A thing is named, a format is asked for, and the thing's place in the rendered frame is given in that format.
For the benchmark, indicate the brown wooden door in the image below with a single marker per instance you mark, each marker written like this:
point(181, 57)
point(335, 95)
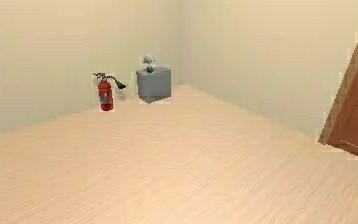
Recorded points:
point(353, 113)

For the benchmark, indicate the red fire extinguisher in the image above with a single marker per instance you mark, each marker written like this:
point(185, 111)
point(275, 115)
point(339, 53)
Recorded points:
point(105, 95)

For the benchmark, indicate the small green base lamp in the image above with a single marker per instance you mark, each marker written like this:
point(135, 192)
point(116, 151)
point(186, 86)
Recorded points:
point(149, 63)

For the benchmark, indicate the grey box cabinet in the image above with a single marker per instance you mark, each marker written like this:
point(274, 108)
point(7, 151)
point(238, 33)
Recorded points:
point(153, 85)

